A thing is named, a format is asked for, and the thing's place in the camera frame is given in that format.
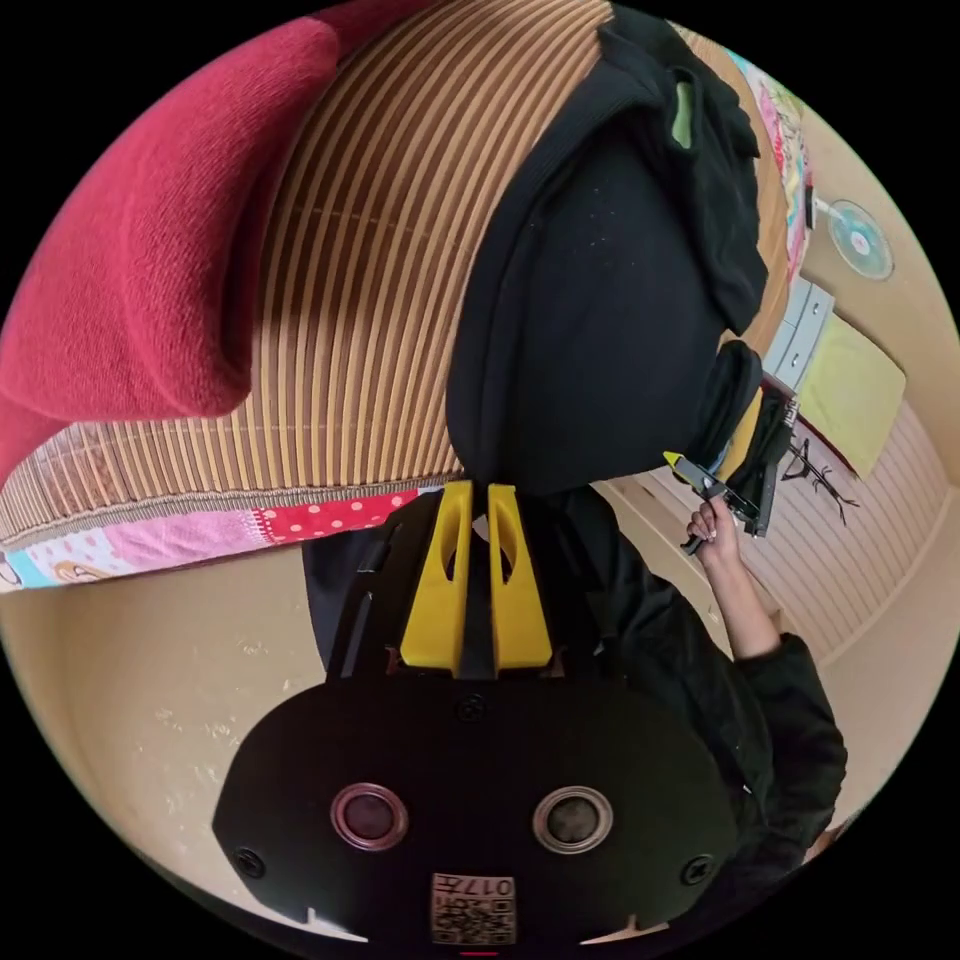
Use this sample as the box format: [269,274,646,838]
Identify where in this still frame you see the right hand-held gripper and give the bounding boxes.
[662,451,760,558]

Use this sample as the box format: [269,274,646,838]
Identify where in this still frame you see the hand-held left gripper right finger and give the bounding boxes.
[487,483,556,670]

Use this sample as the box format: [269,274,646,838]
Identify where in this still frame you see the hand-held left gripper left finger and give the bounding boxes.
[399,480,475,670]

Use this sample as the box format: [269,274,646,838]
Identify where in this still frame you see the black long sleeve shirt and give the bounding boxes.
[445,3,771,498]

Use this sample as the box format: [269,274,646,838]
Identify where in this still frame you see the person's right forearm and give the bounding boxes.
[703,547,786,663]

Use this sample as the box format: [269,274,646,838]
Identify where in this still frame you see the person's right hand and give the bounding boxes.
[689,497,744,569]

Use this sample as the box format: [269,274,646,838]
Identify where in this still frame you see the grey drawer cabinet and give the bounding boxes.
[766,279,837,382]

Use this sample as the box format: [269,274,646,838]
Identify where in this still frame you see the person's body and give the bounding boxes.
[302,483,851,913]

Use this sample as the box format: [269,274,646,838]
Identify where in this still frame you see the round fan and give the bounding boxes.
[827,197,896,283]

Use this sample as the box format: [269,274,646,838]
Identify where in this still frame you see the bed with woven mat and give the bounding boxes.
[0,0,817,595]

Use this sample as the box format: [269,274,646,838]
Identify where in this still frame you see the red sweater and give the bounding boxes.
[0,0,436,481]

